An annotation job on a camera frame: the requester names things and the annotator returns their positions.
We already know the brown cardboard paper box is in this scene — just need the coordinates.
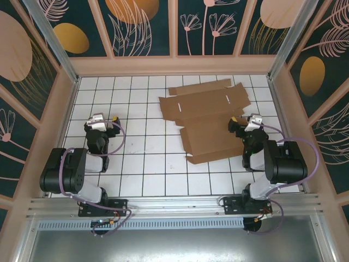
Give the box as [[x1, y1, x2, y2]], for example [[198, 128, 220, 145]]
[[159, 79, 250, 165]]

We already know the grey metal sheet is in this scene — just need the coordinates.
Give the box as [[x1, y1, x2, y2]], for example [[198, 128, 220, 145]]
[[16, 215, 336, 262]]

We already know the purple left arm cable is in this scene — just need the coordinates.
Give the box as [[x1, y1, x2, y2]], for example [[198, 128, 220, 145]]
[[58, 121, 133, 237]]

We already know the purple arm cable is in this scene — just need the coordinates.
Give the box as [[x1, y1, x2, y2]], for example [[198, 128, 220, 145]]
[[255, 123, 320, 235], [58, 121, 133, 237]]

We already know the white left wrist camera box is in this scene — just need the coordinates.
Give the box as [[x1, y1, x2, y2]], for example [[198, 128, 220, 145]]
[[86, 114, 107, 130]]

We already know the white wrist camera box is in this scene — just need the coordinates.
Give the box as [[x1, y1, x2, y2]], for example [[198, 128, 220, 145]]
[[86, 114, 107, 130], [244, 114, 263, 132]]

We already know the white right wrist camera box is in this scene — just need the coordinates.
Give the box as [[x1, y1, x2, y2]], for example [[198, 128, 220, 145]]
[[244, 114, 263, 132]]

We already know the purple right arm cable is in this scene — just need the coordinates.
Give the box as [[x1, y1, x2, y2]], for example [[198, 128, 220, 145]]
[[255, 123, 320, 235]]

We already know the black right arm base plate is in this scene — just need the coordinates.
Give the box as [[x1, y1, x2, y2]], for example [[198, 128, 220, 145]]
[[222, 196, 273, 216]]

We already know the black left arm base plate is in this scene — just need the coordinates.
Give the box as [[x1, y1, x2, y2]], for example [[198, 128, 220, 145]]
[[78, 198, 129, 218]]

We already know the aluminium mounting rail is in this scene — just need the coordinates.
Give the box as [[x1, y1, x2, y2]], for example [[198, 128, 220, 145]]
[[26, 194, 325, 219]]

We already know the aluminium frame post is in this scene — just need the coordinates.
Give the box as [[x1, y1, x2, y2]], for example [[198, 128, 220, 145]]
[[267, 0, 320, 80], [23, 0, 80, 84]]

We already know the grey slotted cable duct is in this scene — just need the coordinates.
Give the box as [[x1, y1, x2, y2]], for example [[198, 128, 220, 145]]
[[38, 217, 245, 230]]

